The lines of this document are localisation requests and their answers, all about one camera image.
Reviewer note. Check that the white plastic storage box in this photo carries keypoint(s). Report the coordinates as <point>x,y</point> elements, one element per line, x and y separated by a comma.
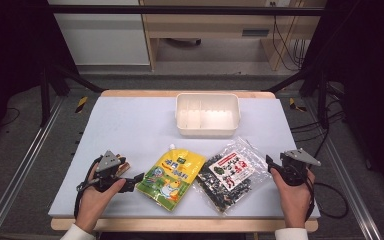
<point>206,116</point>

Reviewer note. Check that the black metal stand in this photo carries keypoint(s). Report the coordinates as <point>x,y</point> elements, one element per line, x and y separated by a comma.
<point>322,100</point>
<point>45,100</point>

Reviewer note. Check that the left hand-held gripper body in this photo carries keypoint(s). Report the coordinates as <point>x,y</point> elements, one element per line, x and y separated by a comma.
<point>105,166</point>

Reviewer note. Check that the white cabinet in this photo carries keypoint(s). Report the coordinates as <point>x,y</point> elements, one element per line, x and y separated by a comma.
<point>103,36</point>

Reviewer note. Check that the yellow green seasoning pouch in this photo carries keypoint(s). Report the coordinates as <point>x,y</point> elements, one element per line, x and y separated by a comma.
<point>170,176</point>

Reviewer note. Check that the person's left hand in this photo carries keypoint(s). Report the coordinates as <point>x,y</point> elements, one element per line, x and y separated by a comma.
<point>93,206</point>

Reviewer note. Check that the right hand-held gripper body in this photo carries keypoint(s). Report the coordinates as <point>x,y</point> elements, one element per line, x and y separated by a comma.
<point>295,166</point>

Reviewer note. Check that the yellow black tape strip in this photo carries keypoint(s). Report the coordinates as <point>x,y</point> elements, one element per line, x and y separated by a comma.
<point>295,105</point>
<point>81,104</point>

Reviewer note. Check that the clear bag of dried seaweed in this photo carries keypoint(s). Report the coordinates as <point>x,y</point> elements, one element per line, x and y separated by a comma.
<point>230,173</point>

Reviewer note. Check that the person's right hand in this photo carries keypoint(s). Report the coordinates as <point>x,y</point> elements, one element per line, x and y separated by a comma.
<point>293,203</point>

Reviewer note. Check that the dark curtain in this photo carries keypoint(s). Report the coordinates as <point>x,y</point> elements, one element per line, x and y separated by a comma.
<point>10,50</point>
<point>373,66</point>

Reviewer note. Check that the black horizontal frame bar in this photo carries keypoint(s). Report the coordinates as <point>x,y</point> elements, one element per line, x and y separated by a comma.
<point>180,10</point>

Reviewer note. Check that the light wooden desk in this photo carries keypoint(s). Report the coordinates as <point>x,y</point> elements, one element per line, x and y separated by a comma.
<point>206,25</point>

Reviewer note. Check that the small brown red box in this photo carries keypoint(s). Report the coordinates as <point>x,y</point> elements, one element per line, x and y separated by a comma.
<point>125,168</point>

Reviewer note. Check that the aluminium rail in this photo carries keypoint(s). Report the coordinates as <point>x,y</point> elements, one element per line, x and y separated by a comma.
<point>26,160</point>
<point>343,170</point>

